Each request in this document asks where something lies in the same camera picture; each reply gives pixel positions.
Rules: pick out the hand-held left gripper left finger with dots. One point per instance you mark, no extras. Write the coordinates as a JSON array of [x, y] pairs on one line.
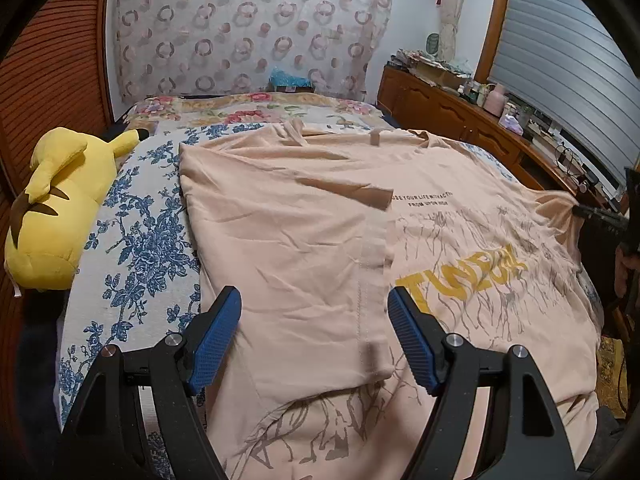
[[215, 340]]

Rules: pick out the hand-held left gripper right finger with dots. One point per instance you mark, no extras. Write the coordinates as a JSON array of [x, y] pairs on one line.
[[412, 340]]

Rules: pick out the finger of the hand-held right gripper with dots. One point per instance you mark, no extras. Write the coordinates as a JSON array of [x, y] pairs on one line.
[[597, 215]]

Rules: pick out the beige printed t-shirt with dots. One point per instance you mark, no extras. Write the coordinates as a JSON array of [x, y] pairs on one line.
[[300, 240]]

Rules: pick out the blue floral bedsheet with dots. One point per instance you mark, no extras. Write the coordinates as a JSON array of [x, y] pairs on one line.
[[145, 240]]

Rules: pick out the purple pouch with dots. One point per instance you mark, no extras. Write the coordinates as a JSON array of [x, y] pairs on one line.
[[511, 125]]

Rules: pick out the pink bottle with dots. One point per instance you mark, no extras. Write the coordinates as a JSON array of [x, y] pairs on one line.
[[495, 100]]

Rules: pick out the grey window blind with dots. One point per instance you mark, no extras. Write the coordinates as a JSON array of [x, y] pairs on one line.
[[560, 60]]

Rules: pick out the yellow floral cloth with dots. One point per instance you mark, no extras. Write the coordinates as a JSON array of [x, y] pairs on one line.
[[610, 375]]

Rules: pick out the wooden cabinet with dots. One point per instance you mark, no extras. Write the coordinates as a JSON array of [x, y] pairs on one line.
[[450, 110]]

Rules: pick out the yellow plush toy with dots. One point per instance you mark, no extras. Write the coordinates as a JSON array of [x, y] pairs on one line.
[[65, 185]]

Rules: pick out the pile of papers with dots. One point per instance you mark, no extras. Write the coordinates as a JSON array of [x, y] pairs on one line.
[[430, 67]]

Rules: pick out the red floral pillow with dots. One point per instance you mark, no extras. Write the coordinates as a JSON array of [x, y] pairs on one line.
[[225, 110]]

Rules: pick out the green jar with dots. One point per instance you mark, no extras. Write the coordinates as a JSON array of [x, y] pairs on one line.
[[433, 45]]

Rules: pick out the white lace curtain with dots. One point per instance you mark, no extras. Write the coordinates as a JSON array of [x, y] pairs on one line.
[[450, 10]]

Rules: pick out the teal cloth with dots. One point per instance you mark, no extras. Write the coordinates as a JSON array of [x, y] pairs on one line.
[[290, 80]]

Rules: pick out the brown slatted wooden door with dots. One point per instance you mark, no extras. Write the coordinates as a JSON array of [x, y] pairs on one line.
[[60, 85]]

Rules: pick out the patterned padded headboard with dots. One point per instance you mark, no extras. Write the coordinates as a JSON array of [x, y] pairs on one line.
[[240, 25]]

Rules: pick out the wooden window frame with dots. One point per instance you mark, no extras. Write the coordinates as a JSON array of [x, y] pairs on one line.
[[492, 20]]

